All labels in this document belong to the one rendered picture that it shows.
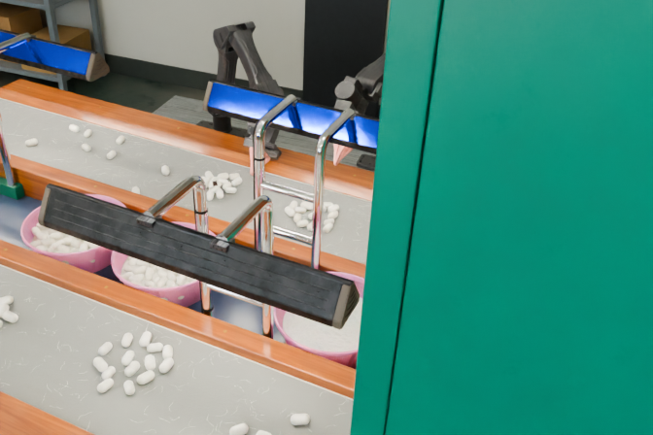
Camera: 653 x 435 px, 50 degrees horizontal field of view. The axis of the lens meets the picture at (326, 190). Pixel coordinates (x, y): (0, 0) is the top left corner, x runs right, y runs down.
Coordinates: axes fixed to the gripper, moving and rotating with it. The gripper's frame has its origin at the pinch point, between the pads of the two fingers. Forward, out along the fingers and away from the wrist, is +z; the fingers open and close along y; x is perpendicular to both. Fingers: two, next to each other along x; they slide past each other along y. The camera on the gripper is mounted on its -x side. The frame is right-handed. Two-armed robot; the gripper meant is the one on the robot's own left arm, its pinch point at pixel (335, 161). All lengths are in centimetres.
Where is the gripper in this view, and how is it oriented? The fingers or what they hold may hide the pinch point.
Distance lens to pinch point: 193.5
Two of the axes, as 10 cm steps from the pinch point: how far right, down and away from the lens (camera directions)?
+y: 9.1, 2.5, -3.3
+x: 2.4, 3.3, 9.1
